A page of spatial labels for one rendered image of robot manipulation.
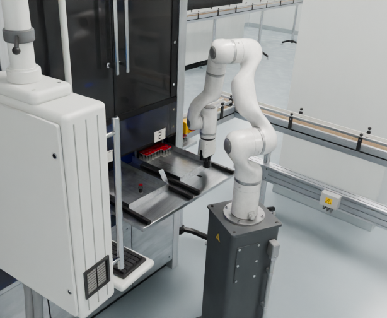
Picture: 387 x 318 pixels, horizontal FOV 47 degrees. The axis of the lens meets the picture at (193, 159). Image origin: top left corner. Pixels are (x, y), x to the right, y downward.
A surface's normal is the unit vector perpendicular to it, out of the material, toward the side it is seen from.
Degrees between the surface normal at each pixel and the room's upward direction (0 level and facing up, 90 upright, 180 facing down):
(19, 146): 90
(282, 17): 90
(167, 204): 0
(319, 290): 0
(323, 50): 90
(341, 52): 90
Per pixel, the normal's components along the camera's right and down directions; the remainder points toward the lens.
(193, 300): 0.04, -0.89
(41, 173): -0.55, 0.36
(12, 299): 0.77, 0.32
